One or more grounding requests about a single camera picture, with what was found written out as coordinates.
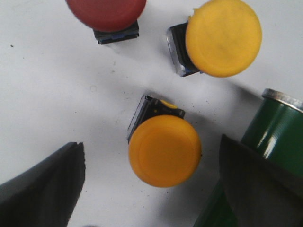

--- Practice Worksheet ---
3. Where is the green conveyor belt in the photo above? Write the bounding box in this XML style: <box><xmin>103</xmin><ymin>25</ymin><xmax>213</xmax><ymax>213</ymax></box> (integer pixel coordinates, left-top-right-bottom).
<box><xmin>195</xmin><ymin>89</ymin><xmax>303</xmax><ymax>227</ymax></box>

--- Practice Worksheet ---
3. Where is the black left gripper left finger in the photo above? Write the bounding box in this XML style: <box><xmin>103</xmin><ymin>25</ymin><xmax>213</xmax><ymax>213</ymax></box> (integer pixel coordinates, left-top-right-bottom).
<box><xmin>0</xmin><ymin>142</ymin><xmax>85</xmax><ymax>227</ymax></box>

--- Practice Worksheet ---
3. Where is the yellow mushroom push button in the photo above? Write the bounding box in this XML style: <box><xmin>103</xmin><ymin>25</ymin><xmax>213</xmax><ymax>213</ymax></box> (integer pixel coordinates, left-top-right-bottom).
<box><xmin>127</xmin><ymin>95</ymin><xmax>202</xmax><ymax>187</ymax></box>
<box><xmin>166</xmin><ymin>0</ymin><xmax>262</xmax><ymax>78</ymax></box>

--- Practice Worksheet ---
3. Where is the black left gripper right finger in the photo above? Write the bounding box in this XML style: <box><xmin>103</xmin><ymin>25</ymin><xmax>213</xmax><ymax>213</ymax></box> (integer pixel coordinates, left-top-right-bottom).
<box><xmin>219</xmin><ymin>135</ymin><xmax>303</xmax><ymax>227</ymax></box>

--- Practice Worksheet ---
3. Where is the red mushroom push button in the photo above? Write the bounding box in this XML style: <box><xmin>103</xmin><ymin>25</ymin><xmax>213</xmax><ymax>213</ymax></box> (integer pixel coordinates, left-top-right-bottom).
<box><xmin>66</xmin><ymin>0</ymin><xmax>147</xmax><ymax>45</ymax></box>

